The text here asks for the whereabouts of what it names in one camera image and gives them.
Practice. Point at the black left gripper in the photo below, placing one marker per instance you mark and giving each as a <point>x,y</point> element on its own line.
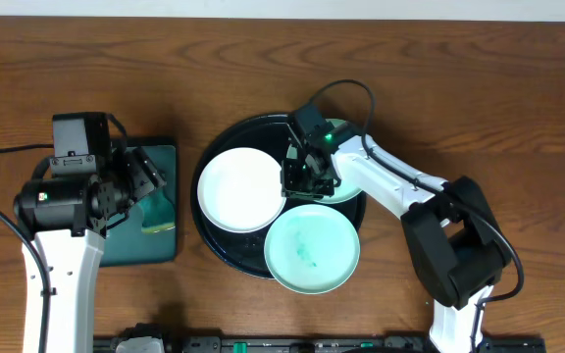
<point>146,170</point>

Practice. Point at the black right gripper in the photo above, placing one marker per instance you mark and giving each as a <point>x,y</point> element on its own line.
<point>291,186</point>

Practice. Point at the green yellow sponge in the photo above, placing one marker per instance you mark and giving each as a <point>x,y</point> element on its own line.
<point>158,213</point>

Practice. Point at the mint green plate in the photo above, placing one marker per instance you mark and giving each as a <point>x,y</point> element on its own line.
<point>345,191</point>
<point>312,249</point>

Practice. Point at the white plate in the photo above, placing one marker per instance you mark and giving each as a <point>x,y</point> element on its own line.
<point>240,190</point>

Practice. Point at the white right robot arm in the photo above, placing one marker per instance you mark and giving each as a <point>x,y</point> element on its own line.
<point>456,247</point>

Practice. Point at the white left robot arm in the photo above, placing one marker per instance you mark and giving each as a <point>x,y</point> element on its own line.
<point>77,224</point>

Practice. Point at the dark green rectangular tray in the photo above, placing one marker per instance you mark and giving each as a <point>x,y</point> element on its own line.
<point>126,244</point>

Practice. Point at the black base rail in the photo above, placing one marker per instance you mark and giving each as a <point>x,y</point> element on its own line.
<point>213,344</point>

